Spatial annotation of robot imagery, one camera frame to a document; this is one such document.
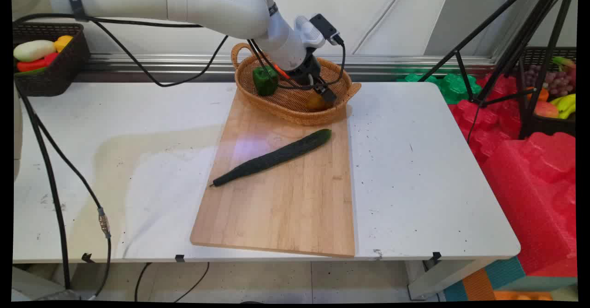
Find thick black cable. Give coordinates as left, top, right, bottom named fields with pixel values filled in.
left=14, top=80, right=72, bottom=291

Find yellow bananas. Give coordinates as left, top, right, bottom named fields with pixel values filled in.
left=551, top=94, right=577, bottom=119

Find black basket with fruit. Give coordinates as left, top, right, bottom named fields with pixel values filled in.
left=520, top=47, right=578, bottom=139

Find pink peach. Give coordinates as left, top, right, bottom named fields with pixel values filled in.
left=535, top=101, right=560, bottom=119

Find wooden cutting board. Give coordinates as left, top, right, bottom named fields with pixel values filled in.
left=190, top=87, right=356, bottom=258

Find white table leg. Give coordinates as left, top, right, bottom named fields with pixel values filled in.
left=406, top=258, right=491, bottom=300

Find black tripod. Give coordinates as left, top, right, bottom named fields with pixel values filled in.
left=417, top=0, right=579, bottom=140

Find small red foam block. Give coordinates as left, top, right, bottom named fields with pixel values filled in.
left=448, top=74, right=524, bottom=163

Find thin black looping cable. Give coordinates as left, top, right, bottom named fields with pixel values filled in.
left=14, top=13, right=231, bottom=88

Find large red foam block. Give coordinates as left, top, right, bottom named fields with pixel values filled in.
left=482, top=132, right=578, bottom=277

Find green foam block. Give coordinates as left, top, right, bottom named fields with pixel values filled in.
left=397, top=72, right=483, bottom=105

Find red pepper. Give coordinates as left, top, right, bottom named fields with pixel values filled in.
left=17, top=52, right=59, bottom=72

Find black basket with vegetables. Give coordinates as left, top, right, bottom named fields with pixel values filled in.
left=13, top=22, right=90, bottom=97

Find yellow orange round fruit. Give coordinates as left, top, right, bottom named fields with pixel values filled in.
left=305, top=94, right=329, bottom=112

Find blue and orange mat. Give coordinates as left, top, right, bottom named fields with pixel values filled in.
left=443, top=256, right=578, bottom=302

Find dark green cucumber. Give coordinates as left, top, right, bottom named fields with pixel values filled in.
left=210, top=129, right=332, bottom=188

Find white eggplant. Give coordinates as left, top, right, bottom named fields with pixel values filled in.
left=13, top=40, right=57, bottom=62

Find green bell pepper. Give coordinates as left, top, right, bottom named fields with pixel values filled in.
left=252, top=65, right=279, bottom=96

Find black camera cable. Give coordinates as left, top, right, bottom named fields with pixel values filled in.
left=313, top=34, right=347, bottom=92

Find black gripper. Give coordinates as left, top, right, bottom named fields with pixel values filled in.
left=288, top=54, right=338, bottom=104

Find black cable with metal connector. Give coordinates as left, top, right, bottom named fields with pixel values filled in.
left=35, top=114, right=112, bottom=299

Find woven wicker basket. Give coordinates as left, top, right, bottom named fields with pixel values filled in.
left=230, top=43, right=362, bottom=126

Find black floor cable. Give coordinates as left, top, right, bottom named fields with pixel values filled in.
left=135, top=262, right=210, bottom=303

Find purple grapes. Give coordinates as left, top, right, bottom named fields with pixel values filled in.
left=525, top=65, right=574, bottom=96

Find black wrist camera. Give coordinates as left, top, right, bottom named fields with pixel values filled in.
left=294, top=14, right=345, bottom=48

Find metal wall rail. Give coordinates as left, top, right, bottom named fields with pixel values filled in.
left=85, top=53, right=497, bottom=83

